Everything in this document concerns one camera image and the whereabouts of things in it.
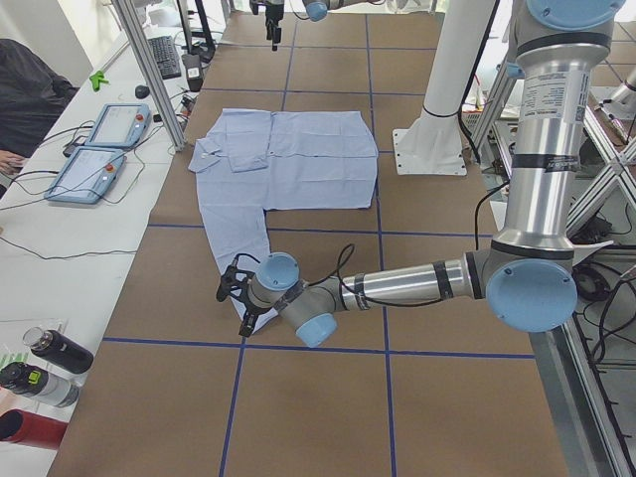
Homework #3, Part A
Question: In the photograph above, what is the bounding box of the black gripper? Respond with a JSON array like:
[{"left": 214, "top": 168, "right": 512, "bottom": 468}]
[
  {"left": 249, "top": 0, "right": 285, "bottom": 52},
  {"left": 216, "top": 262, "right": 258, "bottom": 338}
]

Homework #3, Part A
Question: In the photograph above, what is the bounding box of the light blue striped shirt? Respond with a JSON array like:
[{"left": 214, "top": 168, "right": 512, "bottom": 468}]
[{"left": 188, "top": 107, "right": 380, "bottom": 337}]

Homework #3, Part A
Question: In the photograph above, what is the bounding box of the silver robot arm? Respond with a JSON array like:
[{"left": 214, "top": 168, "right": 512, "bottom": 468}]
[
  {"left": 248, "top": 0, "right": 364, "bottom": 52},
  {"left": 217, "top": 1, "right": 621, "bottom": 348}
]

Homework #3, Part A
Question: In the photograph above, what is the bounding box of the person in black clothes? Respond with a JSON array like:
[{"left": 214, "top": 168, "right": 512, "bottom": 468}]
[{"left": 1, "top": 39, "right": 78, "bottom": 176}]

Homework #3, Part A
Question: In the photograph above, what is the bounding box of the black keyboard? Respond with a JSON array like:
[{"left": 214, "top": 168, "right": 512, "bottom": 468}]
[{"left": 148, "top": 36, "right": 181, "bottom": 80}]

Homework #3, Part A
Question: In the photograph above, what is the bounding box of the black computer mouse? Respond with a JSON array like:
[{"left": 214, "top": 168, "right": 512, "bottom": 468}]
[{"left": 134, "top": 84, "right": 150, "bottom": 99}]

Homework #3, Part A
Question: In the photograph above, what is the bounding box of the blue teach pendant far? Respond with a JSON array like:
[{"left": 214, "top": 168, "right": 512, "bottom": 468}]
[{"left": 84, "top": 103, "right": 151, "bottom": 149}]

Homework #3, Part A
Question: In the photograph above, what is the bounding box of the blue teach pendant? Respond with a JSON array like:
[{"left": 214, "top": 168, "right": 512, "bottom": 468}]
[
  {"left": 44, "top": 146, "right": 126, "bottom": 205},
  {"left": 84, "top": 103, "right": 151, "bottom": 149}
]

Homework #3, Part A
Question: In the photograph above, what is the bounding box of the green plastic clip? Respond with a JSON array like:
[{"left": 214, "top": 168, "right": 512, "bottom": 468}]
[{"left": 89, "top": 70, "right": 109, "bottom": 91}]

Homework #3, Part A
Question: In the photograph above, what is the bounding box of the black water bottle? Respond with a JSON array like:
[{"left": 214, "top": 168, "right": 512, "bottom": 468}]
[{"left": 23, "top": 327, "right": 93, "bottom": 375}]

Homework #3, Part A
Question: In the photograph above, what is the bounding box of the blue teach pendant near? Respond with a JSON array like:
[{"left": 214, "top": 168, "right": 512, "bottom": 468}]
[{"left": 44, "top": 146, "right": 126, "bottom": 205}]

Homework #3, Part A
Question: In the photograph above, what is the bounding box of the grey bottle green cap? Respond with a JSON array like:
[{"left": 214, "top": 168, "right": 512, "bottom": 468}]
[{"left": 1, "top": 362, "right": 80, "bottom": 407}]

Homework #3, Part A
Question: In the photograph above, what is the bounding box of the red bottle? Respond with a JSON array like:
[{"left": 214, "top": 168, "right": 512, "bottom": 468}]
[{"left": 1, "top": 409, "right": 68, "bottom": 450}]

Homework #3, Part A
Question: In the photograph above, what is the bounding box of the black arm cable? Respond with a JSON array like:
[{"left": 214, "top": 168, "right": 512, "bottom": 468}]
[{"left": 233, "top": 186, "right": 513, "bottom": 305}]

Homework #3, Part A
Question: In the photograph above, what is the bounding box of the grey aluminium frame post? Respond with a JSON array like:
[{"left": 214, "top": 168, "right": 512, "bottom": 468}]
[{"left": 112, "top": 0, "right": 186, "bottom": 152}]

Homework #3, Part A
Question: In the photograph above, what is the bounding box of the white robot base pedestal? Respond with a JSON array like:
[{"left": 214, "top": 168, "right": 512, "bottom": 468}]
[{"left": 393, "top": 0, "right": 498, "bottom": 176}]

